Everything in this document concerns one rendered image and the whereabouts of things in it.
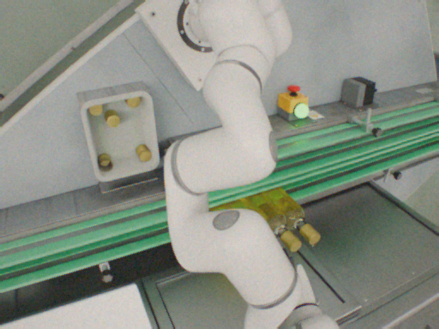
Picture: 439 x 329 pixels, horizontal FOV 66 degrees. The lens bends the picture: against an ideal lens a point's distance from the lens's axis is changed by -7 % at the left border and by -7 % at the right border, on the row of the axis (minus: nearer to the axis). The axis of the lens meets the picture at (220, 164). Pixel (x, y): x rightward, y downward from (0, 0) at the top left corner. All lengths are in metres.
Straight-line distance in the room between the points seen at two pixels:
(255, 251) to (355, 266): 0.70
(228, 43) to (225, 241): 0.29
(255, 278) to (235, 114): 0.21
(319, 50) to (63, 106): 0.79
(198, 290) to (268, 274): 0.51
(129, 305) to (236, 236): 0.57
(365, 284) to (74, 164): 0.87
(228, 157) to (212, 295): 0.57
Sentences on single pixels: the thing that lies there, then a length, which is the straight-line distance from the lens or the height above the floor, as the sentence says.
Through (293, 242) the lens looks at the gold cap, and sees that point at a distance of 0.90.
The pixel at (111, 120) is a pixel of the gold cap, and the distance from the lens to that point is 0.93.
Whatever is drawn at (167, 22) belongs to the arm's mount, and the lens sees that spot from 0.91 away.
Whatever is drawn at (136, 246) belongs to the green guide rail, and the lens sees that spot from 0.97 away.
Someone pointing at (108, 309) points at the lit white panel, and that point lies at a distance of 0.97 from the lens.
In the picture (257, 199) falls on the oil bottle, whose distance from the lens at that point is 1.00.
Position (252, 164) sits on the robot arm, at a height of 1.34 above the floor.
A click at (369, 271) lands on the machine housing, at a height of 1.22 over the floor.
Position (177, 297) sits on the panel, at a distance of 0.96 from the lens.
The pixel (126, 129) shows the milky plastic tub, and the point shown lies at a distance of 0.99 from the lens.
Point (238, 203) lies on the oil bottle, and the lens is 0.99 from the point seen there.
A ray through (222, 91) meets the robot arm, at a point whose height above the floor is 1.27.
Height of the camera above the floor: 1.67
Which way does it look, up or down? 51 degrees down
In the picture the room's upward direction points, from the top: 138 degrees clockwise
